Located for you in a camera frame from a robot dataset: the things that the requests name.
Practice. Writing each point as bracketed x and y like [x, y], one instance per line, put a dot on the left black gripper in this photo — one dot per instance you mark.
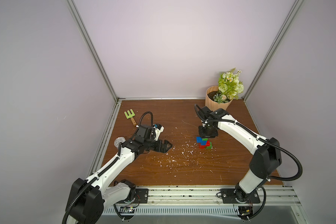
[163, 149]

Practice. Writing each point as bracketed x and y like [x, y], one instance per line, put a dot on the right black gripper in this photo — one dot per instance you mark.
[207, 133]

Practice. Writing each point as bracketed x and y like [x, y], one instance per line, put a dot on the small blue lego brick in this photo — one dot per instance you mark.
[199, 139]

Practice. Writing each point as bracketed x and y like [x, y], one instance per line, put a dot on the long blue lego brick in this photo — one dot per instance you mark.
[204, 143]

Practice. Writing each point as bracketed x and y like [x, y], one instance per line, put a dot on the long red lego brick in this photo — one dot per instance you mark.
[202, 147]

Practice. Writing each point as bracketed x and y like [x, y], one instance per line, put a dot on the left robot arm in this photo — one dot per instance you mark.
[89, 197]

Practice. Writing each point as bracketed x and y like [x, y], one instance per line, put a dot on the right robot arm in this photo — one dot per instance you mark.
[266, 152]

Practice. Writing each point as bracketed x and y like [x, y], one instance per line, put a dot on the beige ribbed flower pot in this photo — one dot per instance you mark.
[211, 104]

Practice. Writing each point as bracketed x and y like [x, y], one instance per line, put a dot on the green toy garden fork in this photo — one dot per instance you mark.
[129, 114]

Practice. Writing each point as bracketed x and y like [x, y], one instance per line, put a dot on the green white artificial flowers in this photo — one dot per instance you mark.
[229, 86]

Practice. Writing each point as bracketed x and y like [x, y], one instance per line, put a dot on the round silver metal object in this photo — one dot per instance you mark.
[118, 141]

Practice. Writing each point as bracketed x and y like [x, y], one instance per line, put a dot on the left electronics board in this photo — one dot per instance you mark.
[125, 210]

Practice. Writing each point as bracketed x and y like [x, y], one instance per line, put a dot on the electronics board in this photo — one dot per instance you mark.
[125, 210]
[245, 212]

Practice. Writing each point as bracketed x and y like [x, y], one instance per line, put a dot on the right electronics board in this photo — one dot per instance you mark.
[245, 212]

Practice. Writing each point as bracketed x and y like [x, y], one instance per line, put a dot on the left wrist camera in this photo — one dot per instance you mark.
[158, 130]

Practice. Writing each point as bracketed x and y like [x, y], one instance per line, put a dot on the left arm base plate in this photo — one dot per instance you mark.
[140, 196]

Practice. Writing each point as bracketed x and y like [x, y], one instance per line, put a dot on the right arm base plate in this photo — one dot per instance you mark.
[232, 196]

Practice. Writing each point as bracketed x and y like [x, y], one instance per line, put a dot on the aluminium front rail frame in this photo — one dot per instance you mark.
[202, 200]

